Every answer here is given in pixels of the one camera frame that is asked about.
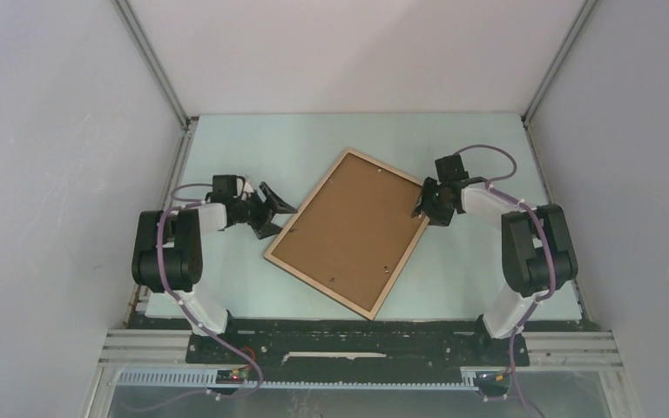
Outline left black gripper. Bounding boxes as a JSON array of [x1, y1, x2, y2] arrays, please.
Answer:
[[233, 183, 297, 239]]

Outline wooden picture frame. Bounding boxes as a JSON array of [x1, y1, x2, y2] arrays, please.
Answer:
[[263, 147, 431, 322]]

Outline brown cardboard backing board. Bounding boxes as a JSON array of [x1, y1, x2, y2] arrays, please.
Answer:
[[269, 153, 425, 314]]

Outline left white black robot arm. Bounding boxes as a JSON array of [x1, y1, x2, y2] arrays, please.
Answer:
[[131, 174, 298, 363]]

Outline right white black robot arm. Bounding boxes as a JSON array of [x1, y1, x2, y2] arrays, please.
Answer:
[[412, 154, 578, 364]]

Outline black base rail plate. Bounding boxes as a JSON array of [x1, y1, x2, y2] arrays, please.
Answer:
[[186, 319, 530, 383]]

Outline white cable duct strip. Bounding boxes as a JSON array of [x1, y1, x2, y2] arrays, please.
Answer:
[[114, 367, 476, 390]]

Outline aluminium frame rails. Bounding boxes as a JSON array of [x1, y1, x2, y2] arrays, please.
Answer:
[[99, 329, 624, 372]]

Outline left corner aluminium post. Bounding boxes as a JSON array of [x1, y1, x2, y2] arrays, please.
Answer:
[[111, 0, 191, 130]]

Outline corner aluminium post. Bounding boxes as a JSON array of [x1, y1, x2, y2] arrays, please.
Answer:
[[111, 0, 191, 130], [522, 0, 601, 128]]

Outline right corner aluminium post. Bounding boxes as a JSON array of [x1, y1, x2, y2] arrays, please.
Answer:
[[522, 0, 601, 128]]

